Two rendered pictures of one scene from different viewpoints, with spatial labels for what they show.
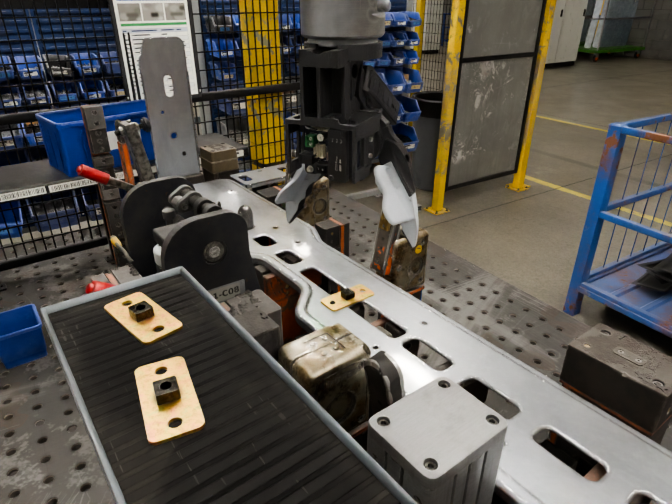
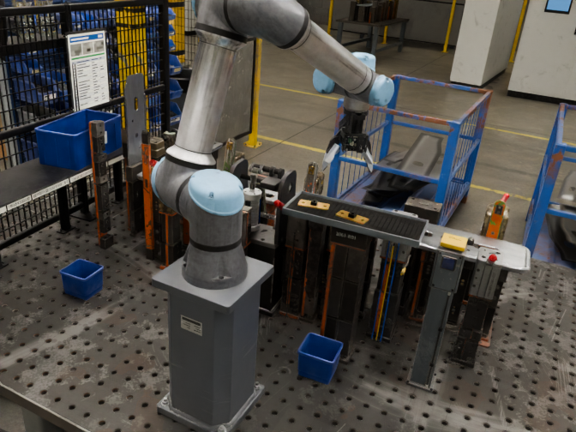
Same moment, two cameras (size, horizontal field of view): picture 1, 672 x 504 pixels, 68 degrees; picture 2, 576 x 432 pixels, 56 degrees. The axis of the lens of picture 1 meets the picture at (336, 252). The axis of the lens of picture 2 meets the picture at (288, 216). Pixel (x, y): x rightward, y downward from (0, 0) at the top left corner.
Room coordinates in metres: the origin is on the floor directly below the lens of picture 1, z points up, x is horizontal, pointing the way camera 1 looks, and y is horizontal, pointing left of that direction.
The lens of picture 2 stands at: (-0.73, 0.97, 1.77)
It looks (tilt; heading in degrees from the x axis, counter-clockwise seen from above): 26 degrees down; 328
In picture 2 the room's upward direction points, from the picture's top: 5 degrees clockwise
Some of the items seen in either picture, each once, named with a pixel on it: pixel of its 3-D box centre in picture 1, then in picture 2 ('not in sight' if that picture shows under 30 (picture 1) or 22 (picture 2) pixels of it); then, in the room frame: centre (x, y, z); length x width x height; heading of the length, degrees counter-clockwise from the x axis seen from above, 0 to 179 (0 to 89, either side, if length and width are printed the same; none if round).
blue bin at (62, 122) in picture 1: (112, 134); (81, 138); (1.33, 0.60, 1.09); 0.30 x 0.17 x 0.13; 134
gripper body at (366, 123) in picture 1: (339, 111); (353, 129); (0.48, 0.00, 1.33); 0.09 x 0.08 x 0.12; 154
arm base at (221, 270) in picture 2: not in sight; (215, 253); (0.26, 0.52, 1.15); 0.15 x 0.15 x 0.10
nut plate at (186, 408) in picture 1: (166, 391); (352, 215); (0.28, 0.12, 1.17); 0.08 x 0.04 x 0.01; 26
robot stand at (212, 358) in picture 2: not in sight; (213, 340); (0.26, 0.52, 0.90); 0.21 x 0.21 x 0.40; 33
